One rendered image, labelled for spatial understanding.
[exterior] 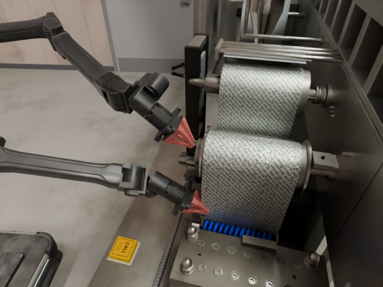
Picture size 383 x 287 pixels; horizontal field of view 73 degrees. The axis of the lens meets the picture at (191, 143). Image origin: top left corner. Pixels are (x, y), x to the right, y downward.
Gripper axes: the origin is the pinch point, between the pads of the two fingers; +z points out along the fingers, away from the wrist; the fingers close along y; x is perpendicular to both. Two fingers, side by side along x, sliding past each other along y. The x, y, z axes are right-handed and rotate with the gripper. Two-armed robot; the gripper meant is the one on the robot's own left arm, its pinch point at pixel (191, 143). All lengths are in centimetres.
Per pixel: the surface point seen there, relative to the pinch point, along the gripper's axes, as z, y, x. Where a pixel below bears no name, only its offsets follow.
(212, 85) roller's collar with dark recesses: -3.6, -21.5, 6.8
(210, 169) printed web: 6.5, 6.9, 2.6
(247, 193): 18.6, 6.9, 4.3
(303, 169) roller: 21.0, 5.2, 19.8
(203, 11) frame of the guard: -21, -96, -1
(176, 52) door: -17, -318, -137
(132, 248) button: 9.9, 16.3, -36.4
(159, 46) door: -40, -313, -148
